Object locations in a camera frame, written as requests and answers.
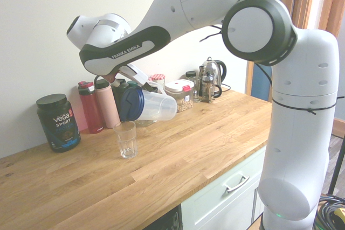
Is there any tall clear glass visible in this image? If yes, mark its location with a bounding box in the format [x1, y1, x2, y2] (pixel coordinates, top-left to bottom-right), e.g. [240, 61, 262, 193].
[188, 76, 202, 103]

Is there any food container with white lid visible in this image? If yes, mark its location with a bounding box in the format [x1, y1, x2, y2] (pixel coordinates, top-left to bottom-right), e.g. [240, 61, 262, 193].
[164, 79, 195, 113]

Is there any black built-in appliance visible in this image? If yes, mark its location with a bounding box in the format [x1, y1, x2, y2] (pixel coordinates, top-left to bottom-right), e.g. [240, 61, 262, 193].
[147, 206, 182, 230]

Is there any coiled black cable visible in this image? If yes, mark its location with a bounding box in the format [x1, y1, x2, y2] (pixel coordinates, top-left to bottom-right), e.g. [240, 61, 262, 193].
[314, 194, 345, 230]

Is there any steel electric kettle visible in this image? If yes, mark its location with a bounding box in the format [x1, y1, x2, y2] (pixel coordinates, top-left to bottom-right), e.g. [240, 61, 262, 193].
[198, 57, 228, 94]

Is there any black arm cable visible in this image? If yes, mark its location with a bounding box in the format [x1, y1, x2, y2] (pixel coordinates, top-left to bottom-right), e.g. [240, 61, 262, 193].
[199, 0, 273, 85]

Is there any clear pitcher with blue lid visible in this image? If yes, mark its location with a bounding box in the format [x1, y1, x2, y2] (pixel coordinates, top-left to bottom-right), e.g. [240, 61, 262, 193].
[119, 80, 178, 123]

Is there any red water bottle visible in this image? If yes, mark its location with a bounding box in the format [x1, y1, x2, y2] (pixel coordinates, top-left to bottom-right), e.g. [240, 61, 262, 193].
[77, 80, 105, 135]

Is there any black Vega protein tub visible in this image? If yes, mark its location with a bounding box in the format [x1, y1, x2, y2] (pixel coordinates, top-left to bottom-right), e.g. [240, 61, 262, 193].
[36, 93, 82, 154]

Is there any jar with red gingham lid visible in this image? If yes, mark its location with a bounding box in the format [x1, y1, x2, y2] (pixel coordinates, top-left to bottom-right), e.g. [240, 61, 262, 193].
[148, 73, 166, 91]

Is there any silver drawer handle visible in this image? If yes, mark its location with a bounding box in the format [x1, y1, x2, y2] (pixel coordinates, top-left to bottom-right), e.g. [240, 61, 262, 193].
[223, 174, 250, 194]

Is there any pink water bottle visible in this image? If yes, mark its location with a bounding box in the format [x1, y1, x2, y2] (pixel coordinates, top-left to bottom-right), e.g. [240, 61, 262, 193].
[94, 79, 121, 129]

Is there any dark green bottle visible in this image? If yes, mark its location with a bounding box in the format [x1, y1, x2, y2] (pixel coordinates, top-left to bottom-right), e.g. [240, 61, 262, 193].
[111, 78, 130, 114]

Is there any black tripod stand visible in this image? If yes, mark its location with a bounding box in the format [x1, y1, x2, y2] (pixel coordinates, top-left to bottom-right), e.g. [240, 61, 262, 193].
[327, 132, 345, 196]

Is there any pale green drawer front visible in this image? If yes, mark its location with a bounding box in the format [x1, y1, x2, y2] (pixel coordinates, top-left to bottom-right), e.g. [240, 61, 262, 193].
[180, 145, 268, 230]

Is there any clear faceted drinking glass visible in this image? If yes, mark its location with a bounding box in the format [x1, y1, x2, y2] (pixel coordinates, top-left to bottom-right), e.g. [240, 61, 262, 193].
[113, 121, 139, 160]

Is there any yellow box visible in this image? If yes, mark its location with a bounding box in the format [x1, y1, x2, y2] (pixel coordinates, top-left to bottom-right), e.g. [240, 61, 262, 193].
[332, 206, 345, 230]

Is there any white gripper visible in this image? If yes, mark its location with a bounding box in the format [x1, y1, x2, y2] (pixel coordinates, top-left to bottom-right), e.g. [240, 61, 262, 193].
[119, 63, 160, 92]

